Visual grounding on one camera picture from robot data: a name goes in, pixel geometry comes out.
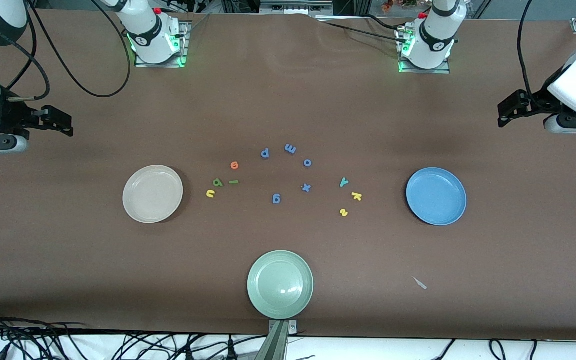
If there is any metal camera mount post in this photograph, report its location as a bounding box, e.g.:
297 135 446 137
255 319 299 360

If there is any black base cable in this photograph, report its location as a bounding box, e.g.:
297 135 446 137
316 19 409 43
363 13 406 32

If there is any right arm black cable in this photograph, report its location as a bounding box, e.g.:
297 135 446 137
0 0 133 102

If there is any brown table cover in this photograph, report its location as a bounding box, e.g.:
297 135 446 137
0 9 576 342

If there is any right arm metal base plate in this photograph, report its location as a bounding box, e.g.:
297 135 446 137
134 20 192 69

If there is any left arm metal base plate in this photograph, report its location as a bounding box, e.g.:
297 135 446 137
397 22 452 75

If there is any grey equipment box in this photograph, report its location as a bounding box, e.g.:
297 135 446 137
259 0 335 16

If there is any black floor cable bundle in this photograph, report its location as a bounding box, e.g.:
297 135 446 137
0 307 91 360

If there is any beige brown plate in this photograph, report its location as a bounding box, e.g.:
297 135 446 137
122 165 184 224

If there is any blue plate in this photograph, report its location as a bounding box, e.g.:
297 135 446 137
406 167 468 226

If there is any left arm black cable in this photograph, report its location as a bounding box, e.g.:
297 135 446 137
517 0 541 108

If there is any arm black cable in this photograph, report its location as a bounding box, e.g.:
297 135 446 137
517 0 541 108
0 0 133 102

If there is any green plate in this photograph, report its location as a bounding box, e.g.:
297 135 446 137
247 250 315 320

